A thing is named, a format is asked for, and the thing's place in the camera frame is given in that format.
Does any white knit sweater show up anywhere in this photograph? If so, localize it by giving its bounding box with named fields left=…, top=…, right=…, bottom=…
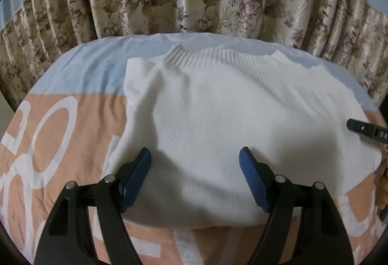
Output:
left=109, top=45, right=382, bottom=229

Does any person's right hand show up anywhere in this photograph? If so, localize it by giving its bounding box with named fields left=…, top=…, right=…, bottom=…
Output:
left=375, top=160, right=388, bottom=211

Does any blue and peach bedsheet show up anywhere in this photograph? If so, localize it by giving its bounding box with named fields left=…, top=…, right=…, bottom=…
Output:
left=1, top=33, right=387, bottom=264

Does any floral satin curtain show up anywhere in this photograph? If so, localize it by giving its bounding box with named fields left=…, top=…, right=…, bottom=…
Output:
left=1, top=0, right=387, bottom=108

